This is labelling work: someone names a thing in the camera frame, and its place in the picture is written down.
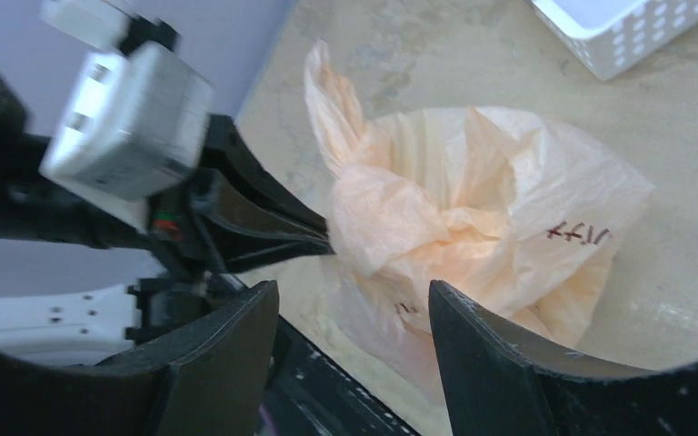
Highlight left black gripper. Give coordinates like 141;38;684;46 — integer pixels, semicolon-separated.
0;117;334;281

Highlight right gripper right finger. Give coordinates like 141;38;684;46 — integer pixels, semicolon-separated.
429;281;698;435

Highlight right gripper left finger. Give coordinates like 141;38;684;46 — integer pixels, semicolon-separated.
0;281;279;435

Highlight orange plastic bag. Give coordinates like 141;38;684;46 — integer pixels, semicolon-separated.
304;42;654;404

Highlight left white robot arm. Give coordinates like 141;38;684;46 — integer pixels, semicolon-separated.
0;36;332;365

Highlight white plastic basket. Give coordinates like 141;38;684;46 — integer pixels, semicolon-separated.
530;0;698;82

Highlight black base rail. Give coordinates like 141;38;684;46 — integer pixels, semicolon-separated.
258;317;417;436

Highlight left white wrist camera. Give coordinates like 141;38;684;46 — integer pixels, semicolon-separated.
40;1;214;202

